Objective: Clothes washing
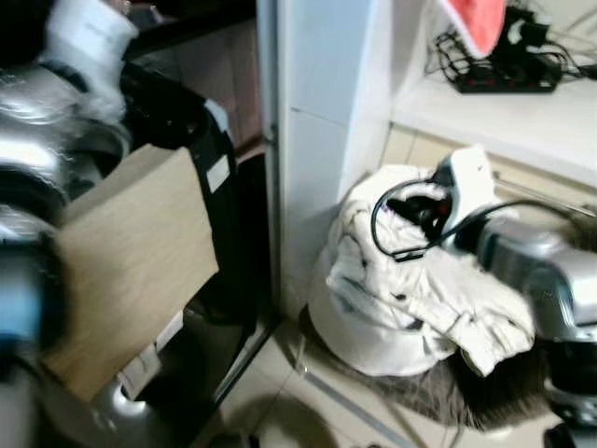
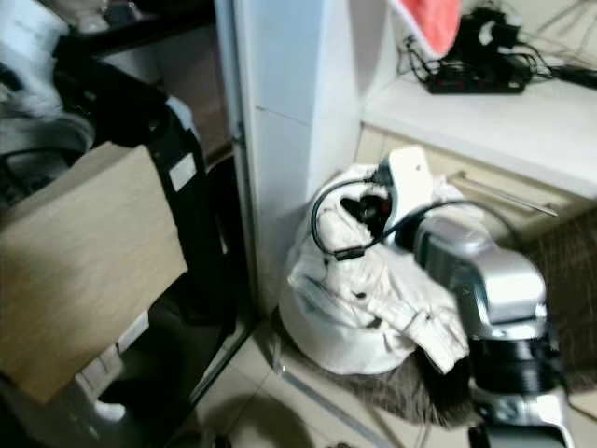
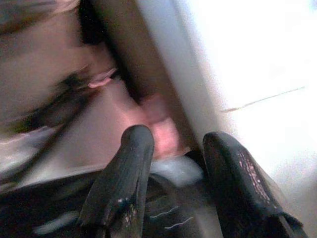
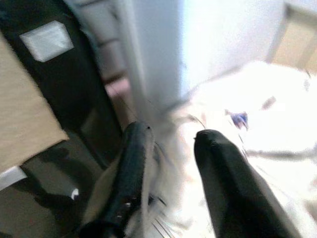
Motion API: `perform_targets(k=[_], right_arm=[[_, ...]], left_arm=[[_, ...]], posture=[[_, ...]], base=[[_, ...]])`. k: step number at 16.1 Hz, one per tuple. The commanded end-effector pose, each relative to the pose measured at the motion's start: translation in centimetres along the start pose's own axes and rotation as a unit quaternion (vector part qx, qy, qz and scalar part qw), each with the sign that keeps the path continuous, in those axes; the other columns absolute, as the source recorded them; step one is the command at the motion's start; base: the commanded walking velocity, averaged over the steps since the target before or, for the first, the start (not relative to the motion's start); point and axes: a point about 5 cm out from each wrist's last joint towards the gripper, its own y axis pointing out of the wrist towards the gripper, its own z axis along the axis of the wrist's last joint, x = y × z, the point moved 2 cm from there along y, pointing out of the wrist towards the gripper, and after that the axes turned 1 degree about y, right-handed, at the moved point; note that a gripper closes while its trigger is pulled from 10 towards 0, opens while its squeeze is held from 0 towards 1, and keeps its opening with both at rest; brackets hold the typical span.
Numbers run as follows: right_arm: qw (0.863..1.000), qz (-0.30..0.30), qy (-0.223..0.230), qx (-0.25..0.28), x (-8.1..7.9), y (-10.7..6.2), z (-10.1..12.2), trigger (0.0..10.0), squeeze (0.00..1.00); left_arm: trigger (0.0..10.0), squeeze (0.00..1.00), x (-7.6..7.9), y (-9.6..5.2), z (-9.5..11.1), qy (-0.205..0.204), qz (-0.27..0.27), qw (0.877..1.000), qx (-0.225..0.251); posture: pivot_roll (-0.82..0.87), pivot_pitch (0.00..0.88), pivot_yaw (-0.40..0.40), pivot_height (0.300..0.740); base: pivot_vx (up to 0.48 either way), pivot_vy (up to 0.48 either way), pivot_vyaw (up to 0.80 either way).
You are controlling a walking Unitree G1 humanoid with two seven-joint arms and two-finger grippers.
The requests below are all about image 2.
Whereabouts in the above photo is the white shelf cabinet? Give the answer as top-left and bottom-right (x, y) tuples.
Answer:
(213, 0), (597, 318)

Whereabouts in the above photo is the black power strip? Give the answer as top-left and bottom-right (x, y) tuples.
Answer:
(423, 73), (531, 95)

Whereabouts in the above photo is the pink towel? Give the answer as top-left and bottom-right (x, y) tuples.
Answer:
(390, 0), (465, 60)

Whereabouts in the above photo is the beige wooden board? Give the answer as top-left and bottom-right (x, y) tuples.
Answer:
(0, 143), (189, 406)

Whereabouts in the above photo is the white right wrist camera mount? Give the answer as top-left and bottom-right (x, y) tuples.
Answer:
(373, 145), (437, 223)

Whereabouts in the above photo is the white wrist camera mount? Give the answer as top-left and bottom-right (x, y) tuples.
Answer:
(0, 0), (73, 96)
(373, 145), (437, 223)

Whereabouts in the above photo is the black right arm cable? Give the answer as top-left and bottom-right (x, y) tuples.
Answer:
(309, 175), (514, 262)

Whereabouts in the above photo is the metal drawer handle bar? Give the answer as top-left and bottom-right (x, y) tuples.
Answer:
(446, 170), (561, 218)

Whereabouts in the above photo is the black charger with cables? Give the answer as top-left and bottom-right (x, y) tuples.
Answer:
(397, 6), (597, 85)

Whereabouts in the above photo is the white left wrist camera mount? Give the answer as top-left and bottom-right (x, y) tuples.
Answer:
(0, 0), (73, 96)

